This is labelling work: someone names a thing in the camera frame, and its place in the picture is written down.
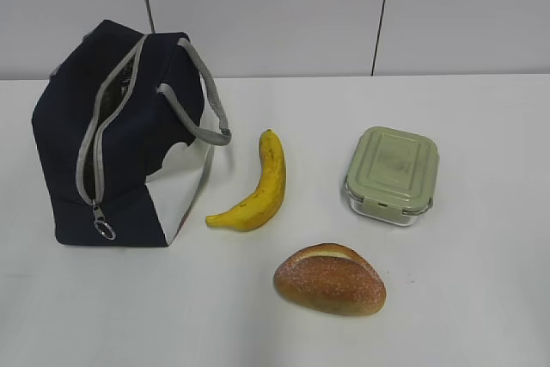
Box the yellow banana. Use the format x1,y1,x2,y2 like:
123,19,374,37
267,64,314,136
205,129,286,232

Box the green lid glass container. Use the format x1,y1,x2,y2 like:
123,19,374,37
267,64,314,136
343,126,439,227

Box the brown bread loaf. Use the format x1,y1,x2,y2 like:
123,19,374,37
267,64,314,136
273,243,387,316

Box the navy insulated lunch bag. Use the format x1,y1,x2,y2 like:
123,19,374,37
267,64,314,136
32,20,232,248

